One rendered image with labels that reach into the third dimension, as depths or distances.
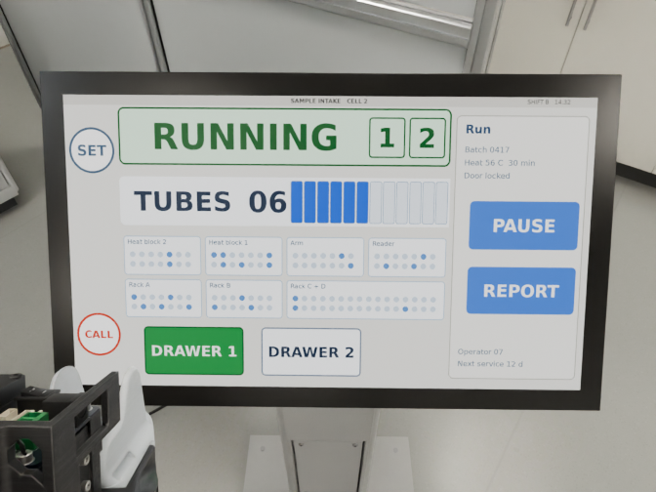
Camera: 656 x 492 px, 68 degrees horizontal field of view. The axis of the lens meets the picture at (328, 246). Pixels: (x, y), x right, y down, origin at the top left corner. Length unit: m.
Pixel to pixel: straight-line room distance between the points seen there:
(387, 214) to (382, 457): 1.09
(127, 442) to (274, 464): 1.17
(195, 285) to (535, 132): 0.34
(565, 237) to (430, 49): 0.67
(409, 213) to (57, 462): 0.34
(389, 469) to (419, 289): 1.04
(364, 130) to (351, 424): 0.48
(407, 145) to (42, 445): 0.36
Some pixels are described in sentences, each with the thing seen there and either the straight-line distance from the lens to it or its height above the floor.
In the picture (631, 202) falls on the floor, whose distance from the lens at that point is 2.53.
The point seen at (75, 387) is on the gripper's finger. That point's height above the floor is 1.15.
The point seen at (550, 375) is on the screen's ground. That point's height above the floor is 0.99.
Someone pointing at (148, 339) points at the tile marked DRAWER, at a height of 1.01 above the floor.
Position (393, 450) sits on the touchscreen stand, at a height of 0.04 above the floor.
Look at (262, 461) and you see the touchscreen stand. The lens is 1.47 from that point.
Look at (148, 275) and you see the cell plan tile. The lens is 0.48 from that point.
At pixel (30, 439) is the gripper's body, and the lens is 0.20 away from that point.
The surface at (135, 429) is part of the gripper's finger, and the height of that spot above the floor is 1.14.
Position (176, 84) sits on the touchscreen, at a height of 1.19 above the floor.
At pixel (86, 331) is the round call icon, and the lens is 0.52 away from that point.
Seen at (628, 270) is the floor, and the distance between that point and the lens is 2.19.
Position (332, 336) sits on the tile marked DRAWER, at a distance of 0.46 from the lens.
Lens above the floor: 1.40
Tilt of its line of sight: 46 degrees down
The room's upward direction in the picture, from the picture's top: straight up
